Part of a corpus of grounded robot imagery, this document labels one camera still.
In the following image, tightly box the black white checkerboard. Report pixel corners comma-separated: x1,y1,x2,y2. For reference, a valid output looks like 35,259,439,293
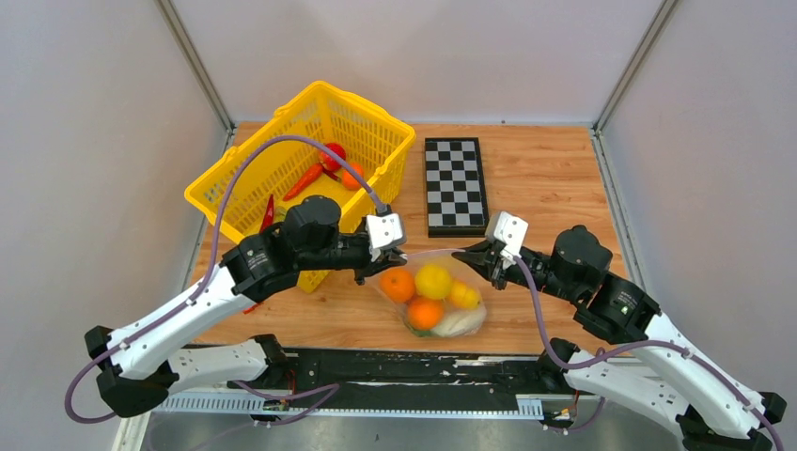
424,137,489,238

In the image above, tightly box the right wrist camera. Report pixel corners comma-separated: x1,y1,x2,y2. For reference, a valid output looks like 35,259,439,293
485,210,529,269

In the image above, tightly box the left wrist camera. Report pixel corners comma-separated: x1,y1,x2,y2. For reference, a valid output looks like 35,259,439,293
365,212,407,261

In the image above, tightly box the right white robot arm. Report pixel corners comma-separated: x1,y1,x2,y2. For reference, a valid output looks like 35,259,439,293
454,217,787,450

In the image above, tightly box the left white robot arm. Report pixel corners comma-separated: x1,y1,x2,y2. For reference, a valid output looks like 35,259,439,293
86,195,406,418

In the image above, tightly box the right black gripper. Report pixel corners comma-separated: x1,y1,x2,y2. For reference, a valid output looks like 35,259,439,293
452,239,581,303

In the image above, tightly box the red chili pepper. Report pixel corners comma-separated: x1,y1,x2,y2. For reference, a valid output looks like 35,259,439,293
258,194,275,232

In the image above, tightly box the yellow peach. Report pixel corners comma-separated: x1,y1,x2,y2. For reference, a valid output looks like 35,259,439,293
446,280,482,310

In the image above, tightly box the orange tangerine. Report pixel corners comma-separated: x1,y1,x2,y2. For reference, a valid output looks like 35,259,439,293
379,268,415,303
406,297,445,331
341,163,364,191

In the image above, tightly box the yellow plastic basket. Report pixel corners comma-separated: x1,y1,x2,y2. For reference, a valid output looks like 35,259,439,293
183,81,416,295

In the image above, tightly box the white radish with leaves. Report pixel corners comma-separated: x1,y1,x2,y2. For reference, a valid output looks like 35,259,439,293
429,309,487,337

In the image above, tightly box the red apple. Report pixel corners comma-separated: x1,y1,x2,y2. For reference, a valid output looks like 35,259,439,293
319,142,347,173

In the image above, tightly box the clear zip top bag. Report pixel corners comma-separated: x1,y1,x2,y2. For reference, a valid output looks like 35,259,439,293
367,248,487,338

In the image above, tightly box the orange carrot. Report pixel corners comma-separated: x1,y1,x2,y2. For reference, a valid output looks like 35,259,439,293
283,163,324,201

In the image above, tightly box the yellow lemon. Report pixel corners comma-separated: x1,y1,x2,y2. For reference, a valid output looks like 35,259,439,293
414,264,454,300

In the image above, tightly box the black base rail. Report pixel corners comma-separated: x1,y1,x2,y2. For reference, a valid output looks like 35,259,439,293
156,348,596,422

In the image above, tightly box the small orange item on table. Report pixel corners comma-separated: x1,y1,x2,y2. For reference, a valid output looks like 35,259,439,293
242,303,260,315

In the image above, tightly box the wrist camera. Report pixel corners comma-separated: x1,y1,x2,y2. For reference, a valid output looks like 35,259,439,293
485,210,529,269
365,212,407,261

